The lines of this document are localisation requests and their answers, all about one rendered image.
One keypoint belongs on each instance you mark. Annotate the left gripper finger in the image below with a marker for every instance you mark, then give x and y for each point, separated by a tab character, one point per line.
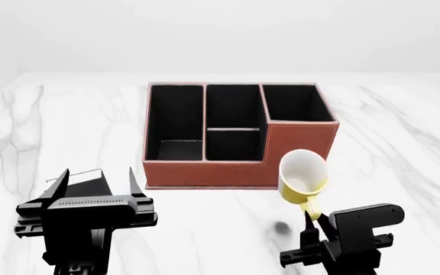
60	187
134	186

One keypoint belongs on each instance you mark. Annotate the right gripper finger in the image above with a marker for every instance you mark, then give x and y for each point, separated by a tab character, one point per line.
310	236
327	230

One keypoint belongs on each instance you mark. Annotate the yellow and white mug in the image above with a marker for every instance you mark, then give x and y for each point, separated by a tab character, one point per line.
300	172

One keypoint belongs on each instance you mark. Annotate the brown leather desk caddy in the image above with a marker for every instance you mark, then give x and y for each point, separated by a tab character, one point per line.
300	137

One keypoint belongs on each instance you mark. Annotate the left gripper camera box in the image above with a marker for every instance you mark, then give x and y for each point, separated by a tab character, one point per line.
90	210

